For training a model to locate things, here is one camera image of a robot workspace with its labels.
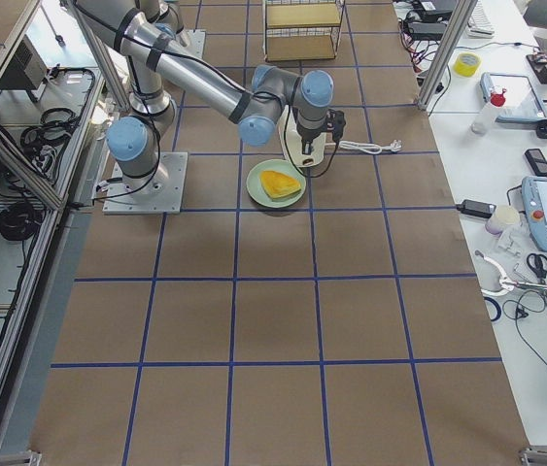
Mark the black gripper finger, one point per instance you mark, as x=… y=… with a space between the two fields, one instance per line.
x=306 y=147

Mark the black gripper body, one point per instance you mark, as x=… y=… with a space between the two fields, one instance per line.
x=306 y=137

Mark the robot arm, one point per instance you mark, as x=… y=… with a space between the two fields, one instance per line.
x=148 y=34

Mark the toasted bread on plate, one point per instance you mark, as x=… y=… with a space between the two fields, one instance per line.
x=278 y=185

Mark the green plate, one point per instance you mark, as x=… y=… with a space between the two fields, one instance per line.
x=257 y=192

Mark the yellow tape roll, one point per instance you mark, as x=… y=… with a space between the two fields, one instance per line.
x=466 y=64

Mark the black power adapter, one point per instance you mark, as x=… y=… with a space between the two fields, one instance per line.
x=476 y=208

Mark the black scissors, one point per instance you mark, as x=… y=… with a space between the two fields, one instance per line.
x=537 y=262

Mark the wire basket with wooden shelf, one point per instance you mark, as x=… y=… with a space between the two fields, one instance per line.
x=296 y=30

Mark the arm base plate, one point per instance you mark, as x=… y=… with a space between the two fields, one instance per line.
x=160 y=193

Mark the aluminium frame post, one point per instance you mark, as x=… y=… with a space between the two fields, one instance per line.
x=453 y=32

